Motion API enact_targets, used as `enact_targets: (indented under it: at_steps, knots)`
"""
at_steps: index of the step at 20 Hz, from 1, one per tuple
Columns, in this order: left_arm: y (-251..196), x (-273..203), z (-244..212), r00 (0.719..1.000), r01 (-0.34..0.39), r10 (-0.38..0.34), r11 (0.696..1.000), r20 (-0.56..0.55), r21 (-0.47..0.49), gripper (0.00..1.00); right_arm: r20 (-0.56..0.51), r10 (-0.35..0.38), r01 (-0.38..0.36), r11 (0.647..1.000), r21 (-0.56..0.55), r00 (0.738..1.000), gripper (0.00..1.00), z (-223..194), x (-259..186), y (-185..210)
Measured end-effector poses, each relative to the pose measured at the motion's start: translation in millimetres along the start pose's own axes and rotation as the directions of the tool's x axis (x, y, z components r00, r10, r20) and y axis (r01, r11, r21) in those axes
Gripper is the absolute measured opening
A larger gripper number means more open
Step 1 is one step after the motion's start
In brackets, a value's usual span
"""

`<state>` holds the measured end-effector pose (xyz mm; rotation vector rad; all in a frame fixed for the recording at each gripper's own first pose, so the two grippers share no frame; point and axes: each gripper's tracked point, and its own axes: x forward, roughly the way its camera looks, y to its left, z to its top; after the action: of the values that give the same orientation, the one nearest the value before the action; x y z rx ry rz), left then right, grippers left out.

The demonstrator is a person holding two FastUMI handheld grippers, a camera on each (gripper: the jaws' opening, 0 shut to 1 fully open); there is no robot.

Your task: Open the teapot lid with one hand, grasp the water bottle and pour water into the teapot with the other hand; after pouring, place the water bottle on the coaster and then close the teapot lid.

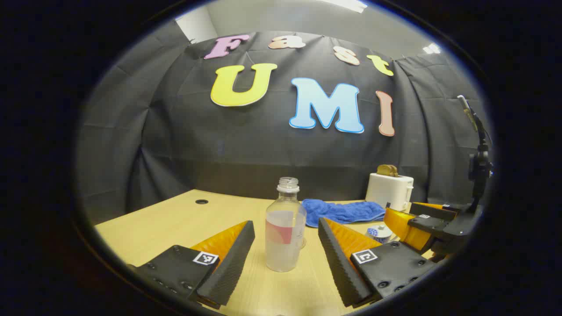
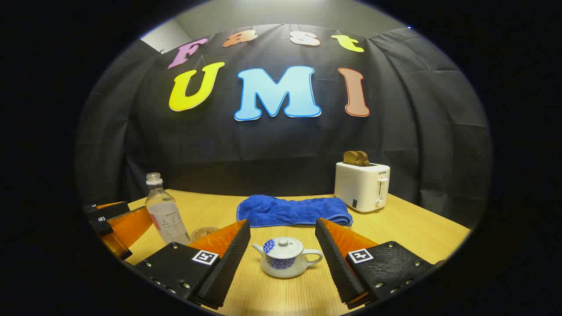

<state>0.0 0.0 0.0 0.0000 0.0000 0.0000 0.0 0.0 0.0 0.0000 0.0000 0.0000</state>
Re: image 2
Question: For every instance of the black backdrop cloth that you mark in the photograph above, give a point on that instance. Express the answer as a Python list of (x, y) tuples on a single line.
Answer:
[(263, 149)]

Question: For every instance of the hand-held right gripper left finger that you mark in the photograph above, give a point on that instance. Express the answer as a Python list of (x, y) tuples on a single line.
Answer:
[(228, 263)]

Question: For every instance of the clear plastic water bottle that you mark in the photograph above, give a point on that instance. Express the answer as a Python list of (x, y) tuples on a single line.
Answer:
[(167, 215)]

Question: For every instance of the blue towel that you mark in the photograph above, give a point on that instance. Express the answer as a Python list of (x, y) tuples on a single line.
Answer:
[(294, 210)]

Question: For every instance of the brown toast slice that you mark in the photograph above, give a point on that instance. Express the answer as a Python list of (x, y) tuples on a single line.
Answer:
[(363, 158), (349, 157)]

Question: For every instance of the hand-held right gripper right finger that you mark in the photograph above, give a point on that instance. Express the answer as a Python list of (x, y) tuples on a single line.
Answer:
[(338, 263)]

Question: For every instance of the white toaster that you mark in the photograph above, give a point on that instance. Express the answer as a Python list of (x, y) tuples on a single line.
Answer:
[(358, 186)]

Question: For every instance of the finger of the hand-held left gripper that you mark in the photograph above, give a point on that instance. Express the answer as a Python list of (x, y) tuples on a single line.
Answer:
[(107, 211), (129, 226)]

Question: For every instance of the white blue-patterned teacup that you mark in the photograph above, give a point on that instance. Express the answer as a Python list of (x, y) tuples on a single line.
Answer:
[(285, 268)]

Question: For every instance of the round brown coaster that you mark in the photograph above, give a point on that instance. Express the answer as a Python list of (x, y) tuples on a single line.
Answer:
[(203, 232)]

